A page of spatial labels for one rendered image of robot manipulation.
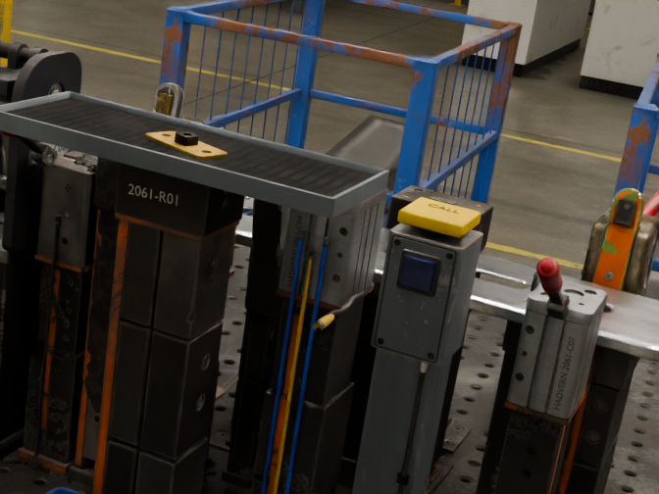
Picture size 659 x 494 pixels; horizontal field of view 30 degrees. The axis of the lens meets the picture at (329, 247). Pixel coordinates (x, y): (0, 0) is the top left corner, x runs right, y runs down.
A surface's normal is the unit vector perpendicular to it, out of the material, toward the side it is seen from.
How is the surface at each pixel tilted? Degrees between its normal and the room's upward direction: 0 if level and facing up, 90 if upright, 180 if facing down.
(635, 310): 0
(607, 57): 90
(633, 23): 90
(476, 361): 0
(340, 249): 90
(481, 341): 0
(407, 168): 90
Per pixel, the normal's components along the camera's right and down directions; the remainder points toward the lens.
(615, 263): -0.36, 0.04
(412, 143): -0.33, 0.25
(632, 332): 0.15, -0.94
